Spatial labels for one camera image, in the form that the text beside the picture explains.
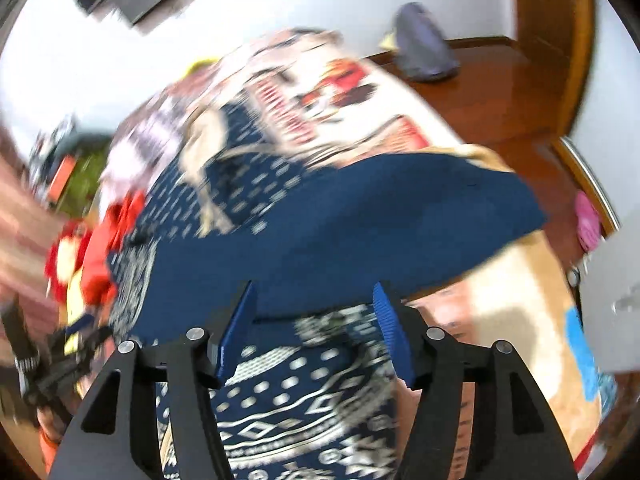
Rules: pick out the white wardrobe door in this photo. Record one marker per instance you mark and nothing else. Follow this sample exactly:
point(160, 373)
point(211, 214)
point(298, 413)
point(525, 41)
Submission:
point(615, 85)

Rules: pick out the printed blanket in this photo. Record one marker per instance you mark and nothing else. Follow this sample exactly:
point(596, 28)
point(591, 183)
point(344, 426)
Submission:
point(500, 285)

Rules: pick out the navy patterned garment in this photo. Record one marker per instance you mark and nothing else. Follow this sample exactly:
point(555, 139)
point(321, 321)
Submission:
point(350, 220)

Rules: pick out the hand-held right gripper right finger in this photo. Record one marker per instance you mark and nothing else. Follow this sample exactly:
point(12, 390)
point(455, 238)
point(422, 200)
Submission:
point(395, 335)

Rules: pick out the yellow cloth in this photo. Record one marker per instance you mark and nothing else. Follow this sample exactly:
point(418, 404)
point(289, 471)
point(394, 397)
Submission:
point(390, 42)

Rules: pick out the red plush parrot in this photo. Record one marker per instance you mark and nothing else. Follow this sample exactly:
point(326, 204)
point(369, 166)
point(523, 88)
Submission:
point(100, 255)

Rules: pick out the pink curtain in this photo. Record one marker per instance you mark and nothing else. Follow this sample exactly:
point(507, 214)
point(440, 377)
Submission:
point(22, 230)

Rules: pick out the orange box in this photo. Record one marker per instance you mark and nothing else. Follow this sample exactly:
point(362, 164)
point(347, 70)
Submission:
point(62, 175)

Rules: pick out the pink slippers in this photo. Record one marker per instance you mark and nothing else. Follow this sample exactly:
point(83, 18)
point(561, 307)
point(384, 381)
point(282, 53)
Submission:
point(586, 220)

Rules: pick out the wooden door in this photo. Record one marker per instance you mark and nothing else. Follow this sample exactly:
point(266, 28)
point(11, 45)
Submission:
point(555, 35)

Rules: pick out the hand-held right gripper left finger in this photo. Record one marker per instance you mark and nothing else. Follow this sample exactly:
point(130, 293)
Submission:
point(235, 335)

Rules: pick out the grey drawer unit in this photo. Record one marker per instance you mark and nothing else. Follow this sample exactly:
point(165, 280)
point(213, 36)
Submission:
point(615, 300)

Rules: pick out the person's orange clothing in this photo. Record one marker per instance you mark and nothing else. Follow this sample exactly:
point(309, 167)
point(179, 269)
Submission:
point(50, 445)

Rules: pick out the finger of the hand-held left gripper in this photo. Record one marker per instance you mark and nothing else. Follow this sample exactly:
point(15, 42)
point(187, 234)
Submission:
point(90, 342)

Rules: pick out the purple bag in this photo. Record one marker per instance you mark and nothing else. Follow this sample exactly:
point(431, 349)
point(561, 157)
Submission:
point(425, 45)

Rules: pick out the yellow pillow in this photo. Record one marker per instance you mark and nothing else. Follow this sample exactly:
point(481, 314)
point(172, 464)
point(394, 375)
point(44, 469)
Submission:
point(200, 67)

